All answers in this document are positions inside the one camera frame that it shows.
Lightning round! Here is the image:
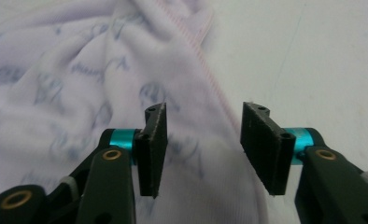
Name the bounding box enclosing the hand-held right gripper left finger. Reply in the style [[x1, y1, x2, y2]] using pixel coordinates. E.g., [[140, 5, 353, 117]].
[[80, 102, 168, 200]]

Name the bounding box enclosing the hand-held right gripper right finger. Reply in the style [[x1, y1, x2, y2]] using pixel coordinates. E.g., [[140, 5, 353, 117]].
[[240, 101, 365, 200]]

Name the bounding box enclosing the lilac printed towel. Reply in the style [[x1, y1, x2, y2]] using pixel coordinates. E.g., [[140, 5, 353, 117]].
[[0, 0, 270, 224]]

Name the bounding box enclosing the white grid mat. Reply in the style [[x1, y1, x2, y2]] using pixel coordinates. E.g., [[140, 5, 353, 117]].
[[0, 0, 368, 224]]

